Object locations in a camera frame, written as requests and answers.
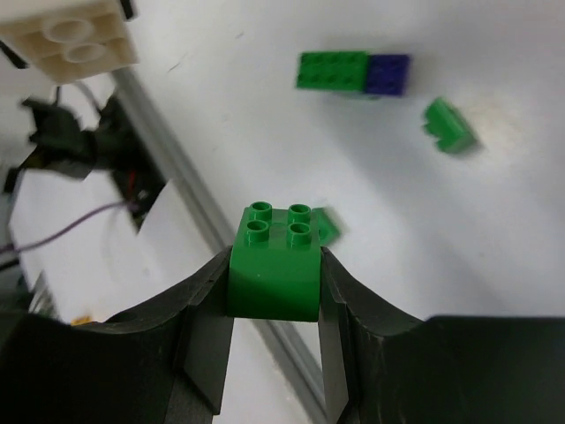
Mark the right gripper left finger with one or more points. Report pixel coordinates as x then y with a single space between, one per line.
162 361

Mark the green lego front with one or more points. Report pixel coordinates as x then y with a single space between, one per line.
329 225

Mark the green curved lego brick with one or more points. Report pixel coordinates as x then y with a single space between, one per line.
275 265

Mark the long green lego brick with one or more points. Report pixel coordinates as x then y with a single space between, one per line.
334 70

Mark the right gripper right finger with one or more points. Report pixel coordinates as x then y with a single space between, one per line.
382 365

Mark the aluminium rail front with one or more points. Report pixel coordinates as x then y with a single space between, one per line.
291 354

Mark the white lego brick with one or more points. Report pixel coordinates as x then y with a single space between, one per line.
68 41

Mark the purple lego brick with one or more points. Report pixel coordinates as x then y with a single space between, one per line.
387 74

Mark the green square lego brick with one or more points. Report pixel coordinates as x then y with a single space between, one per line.
451 131

